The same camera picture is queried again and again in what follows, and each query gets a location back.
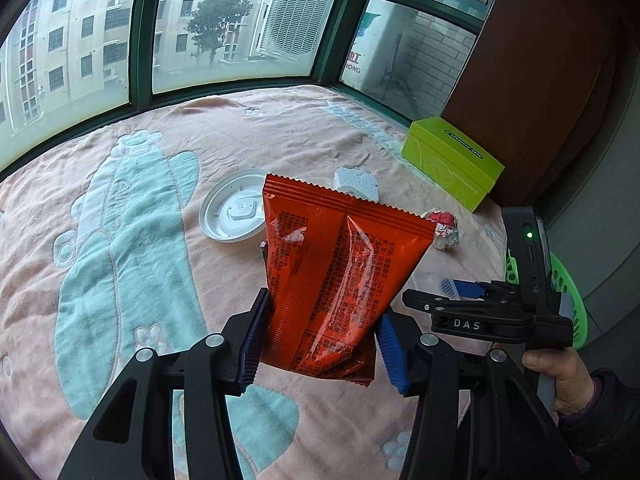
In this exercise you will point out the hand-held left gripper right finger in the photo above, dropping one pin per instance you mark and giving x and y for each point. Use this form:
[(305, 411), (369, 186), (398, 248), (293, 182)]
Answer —
[(392, 357)]

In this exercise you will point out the green plastic basket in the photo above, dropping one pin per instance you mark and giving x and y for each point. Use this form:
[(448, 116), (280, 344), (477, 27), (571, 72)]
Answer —
[(570, 290)]

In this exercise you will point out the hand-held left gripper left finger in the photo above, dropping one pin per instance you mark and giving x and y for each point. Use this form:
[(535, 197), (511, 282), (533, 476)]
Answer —
[(251, 347)]

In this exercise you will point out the white foam block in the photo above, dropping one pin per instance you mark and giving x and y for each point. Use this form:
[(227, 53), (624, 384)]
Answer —
[(357, 180)]

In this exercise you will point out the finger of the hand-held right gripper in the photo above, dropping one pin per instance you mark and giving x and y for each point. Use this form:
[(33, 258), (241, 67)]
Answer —
[(462, 289), (425, 301)]

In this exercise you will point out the white printed carton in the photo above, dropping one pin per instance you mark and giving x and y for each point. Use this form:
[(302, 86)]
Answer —
[(367, 55)]

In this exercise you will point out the brown wooden cabinet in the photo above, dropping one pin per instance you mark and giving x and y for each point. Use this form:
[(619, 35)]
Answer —
[(540, 85)]

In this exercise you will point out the outdoor air conditioner unit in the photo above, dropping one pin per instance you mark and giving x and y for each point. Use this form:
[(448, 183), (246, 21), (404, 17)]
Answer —
[(295, 20)]

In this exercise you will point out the tree outside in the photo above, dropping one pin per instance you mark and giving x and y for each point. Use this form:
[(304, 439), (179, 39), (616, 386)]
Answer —
[(212, 15)]

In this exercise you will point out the green cardboard box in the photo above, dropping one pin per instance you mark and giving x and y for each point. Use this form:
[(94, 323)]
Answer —
[(450, 160)]

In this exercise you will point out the pink blanket with teal figures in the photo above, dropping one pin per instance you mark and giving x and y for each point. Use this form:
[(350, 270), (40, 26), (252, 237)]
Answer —
[(150, 160)]

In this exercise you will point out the green window frame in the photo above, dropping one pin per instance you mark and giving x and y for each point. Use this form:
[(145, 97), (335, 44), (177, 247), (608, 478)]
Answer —
[(142, 35)]

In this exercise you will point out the red silver foil wrapper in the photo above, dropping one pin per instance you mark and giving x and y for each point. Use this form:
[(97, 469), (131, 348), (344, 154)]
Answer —
[(445, 232)]

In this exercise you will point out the person's right hand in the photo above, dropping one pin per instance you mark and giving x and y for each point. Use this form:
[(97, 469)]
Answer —
[(565, 375)]

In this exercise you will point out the white plastic lid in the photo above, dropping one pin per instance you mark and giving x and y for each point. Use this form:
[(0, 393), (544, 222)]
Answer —
[(230, 210)]

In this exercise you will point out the person's right forearm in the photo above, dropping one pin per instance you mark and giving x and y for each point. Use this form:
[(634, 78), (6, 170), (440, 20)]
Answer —
[(605, 420)]

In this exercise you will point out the red snack bag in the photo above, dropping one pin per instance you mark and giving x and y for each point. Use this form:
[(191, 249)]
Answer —
[(325, 260)]

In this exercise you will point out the beige apartment building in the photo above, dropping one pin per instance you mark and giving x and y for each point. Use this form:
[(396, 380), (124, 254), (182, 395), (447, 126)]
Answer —
[(65, 35)]

